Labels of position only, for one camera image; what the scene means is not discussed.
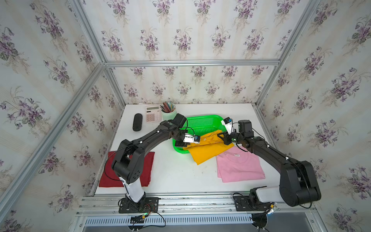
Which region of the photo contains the pink calculator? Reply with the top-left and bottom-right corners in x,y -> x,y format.
146,105 -> 162,123

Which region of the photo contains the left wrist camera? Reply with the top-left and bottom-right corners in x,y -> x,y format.
183,133 -> 201,144

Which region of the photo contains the yellow t-shirt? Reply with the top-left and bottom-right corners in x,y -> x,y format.
183,130 -> 234,165

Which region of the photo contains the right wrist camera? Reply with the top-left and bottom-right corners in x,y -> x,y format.
221,117 -> 233,134

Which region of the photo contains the pink t-shirt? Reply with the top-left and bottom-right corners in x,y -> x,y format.
216,147 -> 265,183

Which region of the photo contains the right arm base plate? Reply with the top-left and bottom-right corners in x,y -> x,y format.
232,193 -> 272,212

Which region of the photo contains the aluminium mounting rail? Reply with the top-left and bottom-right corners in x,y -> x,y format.
75,191 -> 318,217

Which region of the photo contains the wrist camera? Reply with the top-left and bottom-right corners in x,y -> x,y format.
183,133 -> 201,144
221,117 -> 233,134

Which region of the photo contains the green plastic basket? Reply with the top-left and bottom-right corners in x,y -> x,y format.
173,115 -> 226,154

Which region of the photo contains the coloured pens bundle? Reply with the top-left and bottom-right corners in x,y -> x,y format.
160,101 -> 176,113

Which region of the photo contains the black glasses case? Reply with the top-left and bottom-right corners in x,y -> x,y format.
132,113 -> 143,132

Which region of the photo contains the dark red t-shirt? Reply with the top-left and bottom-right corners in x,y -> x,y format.
98,151 -> 155,188

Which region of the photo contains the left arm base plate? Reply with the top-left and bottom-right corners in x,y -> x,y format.
118,197 -> 160,214

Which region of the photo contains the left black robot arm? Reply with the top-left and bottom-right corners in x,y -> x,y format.
112,114 -> 186,204

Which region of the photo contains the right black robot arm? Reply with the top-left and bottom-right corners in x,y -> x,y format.
218,118 -> 322,207

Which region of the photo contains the pale green pen cup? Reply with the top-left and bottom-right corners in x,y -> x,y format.
161,109 -> 177,120

